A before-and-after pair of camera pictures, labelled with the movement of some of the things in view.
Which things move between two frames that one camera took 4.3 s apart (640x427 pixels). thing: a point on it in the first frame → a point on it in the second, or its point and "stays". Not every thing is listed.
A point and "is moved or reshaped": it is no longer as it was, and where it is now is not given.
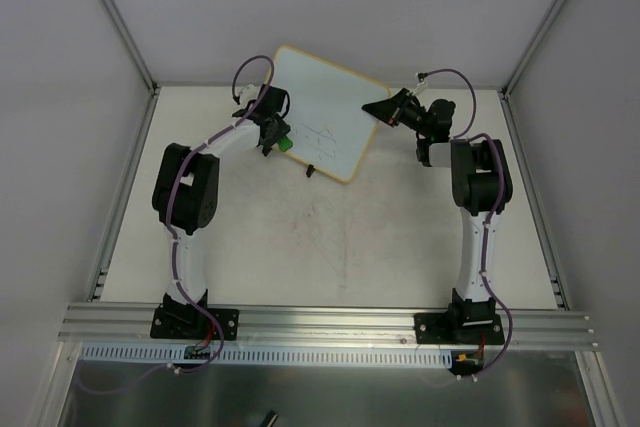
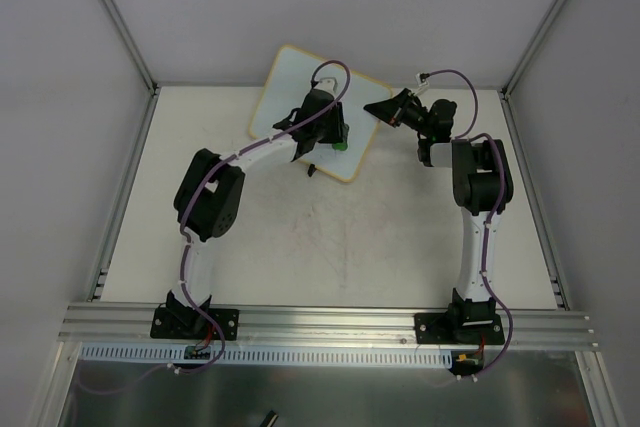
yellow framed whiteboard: x=333 y=113 stays
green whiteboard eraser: x=285 y=144 is moved or reshaped
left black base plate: x=194 y=324 stays
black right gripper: x=395 y=110 stays
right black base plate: x=459 y=327 stays
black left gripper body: x=273 y=132 → x=317 y=129
